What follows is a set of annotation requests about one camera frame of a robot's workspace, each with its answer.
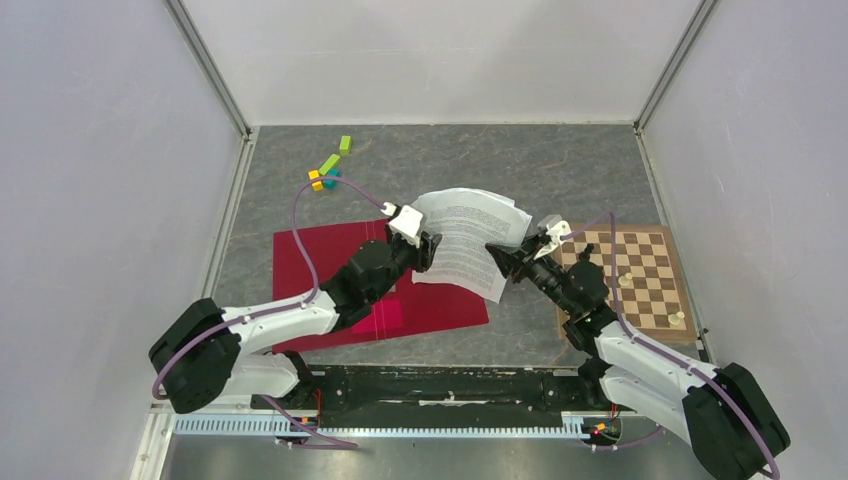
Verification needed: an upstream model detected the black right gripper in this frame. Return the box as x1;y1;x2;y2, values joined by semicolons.
485;232;577;315

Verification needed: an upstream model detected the printed text paper sheet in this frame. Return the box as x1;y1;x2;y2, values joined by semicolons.
411;187;532;303

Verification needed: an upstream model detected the red clip file folder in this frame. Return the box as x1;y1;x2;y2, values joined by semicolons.
272;219;491;355

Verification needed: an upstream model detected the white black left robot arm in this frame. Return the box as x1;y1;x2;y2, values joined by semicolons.
148;232;442;414

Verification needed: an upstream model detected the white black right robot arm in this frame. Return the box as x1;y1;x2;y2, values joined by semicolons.
485;233;791;479

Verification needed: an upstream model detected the black chess piece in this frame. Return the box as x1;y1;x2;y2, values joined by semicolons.
578;243;594;261

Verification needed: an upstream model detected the teal block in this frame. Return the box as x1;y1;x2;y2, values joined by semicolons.
323;168;341;190

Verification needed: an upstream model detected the orange yellow block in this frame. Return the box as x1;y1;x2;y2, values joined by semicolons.
308;170;324;192

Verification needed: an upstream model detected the cream chess pawn centre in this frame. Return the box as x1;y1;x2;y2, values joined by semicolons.
618;272;634;288

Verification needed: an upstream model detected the cream chess pawn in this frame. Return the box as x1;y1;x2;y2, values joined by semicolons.
618;272;634;288
667;311;686;328

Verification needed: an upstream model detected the light green block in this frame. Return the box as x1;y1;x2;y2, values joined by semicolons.
339;135;353;156

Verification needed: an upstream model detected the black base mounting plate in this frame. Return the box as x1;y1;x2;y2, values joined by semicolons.
276;365;627;413

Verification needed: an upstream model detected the wooden chessboard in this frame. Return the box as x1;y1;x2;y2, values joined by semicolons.
552;224;698;344

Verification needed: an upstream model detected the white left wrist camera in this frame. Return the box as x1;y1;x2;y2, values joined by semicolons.
381;202;425;248

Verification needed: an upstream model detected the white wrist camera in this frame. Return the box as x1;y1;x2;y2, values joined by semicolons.
381;202;425;248
534;214;572;259

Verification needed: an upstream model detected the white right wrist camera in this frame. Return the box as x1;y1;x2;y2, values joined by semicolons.
534;214;572;259

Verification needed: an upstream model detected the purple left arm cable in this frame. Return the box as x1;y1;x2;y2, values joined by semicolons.
151;175;389;450

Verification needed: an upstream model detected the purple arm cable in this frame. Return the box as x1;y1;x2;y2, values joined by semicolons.
151;175;389;450
563;210;782;480

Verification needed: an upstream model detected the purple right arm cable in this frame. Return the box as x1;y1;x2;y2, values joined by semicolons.
563;210;782;480

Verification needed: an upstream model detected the aluminium frame rail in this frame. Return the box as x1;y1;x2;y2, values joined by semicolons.
148;370;753;439

